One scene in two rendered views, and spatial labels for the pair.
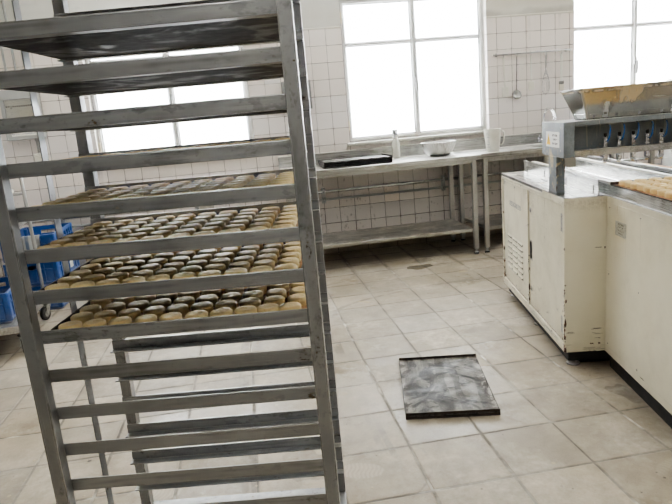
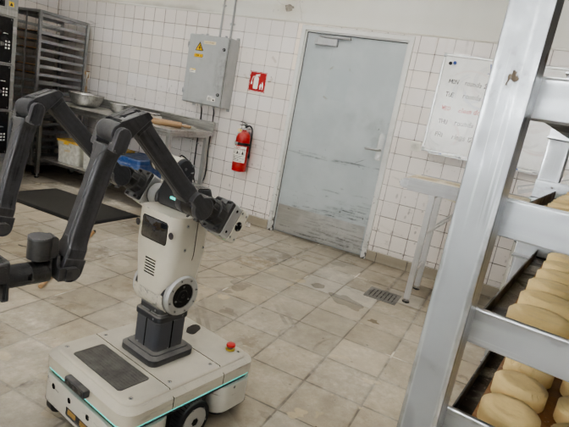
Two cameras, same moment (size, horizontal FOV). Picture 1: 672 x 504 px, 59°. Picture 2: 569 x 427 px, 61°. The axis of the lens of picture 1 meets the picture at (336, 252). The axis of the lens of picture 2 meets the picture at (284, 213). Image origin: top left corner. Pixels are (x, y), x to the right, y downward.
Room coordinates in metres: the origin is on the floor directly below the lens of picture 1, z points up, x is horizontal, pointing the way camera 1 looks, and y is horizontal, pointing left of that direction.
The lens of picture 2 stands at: (2.04, 0.12, 1.28)
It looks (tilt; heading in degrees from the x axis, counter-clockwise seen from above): 12 degrees down; 212
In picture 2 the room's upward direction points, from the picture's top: 11 degrees clockwise
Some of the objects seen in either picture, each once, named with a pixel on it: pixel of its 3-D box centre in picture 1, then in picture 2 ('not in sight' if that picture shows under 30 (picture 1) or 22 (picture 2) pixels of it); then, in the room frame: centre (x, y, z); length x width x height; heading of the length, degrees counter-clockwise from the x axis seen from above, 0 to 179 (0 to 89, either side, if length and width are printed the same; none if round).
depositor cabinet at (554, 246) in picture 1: (591, 251); not in sight; (3.29, -1.46, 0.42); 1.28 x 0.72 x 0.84; 176
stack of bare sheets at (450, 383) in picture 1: (444, 383); not in sight; (2.61, -0.46, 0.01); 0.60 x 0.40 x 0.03; 176
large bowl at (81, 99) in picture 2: not in sight; (85, 100); (-1.34, -4.84, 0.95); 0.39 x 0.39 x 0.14
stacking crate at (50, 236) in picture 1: (39, 242); not in sight; (4.83, 2.42, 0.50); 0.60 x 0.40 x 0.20; 10
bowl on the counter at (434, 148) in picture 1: (438, 148); not in sight; (5.49, -1.02, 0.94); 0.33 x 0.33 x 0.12
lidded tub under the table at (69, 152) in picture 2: not in sight; (82, 152); (-1.36, -4.84, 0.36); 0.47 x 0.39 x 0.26; 6
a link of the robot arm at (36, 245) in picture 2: not in sight; (51, 256); (1.35, -0.97, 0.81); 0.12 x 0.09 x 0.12; 175
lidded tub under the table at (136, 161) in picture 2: not in sight; (138, 168); (-1.48, -4.00, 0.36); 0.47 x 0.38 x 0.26; 10
